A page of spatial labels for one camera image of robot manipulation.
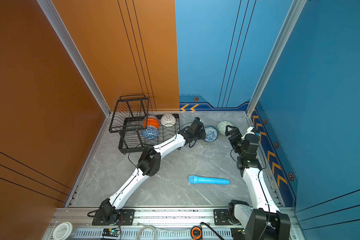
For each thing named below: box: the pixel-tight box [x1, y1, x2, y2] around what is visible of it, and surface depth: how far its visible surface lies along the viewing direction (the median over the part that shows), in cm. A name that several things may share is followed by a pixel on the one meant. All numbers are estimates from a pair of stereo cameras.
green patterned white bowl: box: [217, 121, 234, 136], surface depth 111 cm
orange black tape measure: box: [190, 226, 202, 240], surface depth 68 cm
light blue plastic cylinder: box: [188, 175, 230, 185], surface depth 85 cm
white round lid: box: [53, 221, 73, 240], surface depth 66 cm
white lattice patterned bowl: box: [160, 113, 176, 127], surface depth 112 cm
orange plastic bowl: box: [143, 117, 160, 129], surface depth 105 cm
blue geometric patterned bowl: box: [141, 125, 159, 140], surface depth 105 cm
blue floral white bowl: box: [204, 125, 219, 142], surface depth 104 cm
